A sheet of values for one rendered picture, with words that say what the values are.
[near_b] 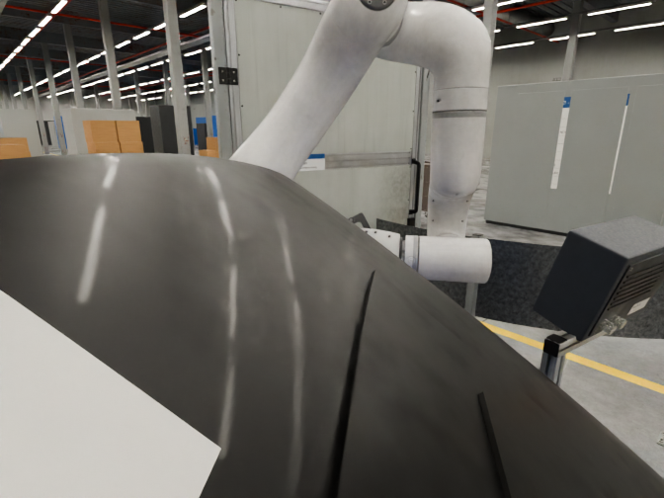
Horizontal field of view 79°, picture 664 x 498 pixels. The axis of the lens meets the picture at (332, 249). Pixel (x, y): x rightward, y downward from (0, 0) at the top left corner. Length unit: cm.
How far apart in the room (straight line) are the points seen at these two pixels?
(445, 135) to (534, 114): 585
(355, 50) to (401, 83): 170
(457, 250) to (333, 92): 35
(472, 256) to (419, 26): 40
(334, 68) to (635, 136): 567
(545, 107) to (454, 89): 581
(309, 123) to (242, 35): 127
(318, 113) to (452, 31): 24
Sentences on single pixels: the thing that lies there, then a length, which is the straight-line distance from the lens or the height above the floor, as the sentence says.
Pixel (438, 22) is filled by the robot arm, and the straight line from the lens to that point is 75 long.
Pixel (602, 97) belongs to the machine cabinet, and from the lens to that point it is 632.
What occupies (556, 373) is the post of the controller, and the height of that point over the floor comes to 99.
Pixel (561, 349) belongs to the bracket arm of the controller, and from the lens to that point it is 90.
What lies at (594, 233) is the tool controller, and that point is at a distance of 90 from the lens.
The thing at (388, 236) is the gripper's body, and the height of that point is 124.
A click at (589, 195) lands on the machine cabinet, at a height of 61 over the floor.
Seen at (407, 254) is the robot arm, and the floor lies 121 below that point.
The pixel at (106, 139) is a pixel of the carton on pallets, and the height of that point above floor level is 127.
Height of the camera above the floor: 143
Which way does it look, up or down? 16 degrees down
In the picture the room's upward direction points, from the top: straight up
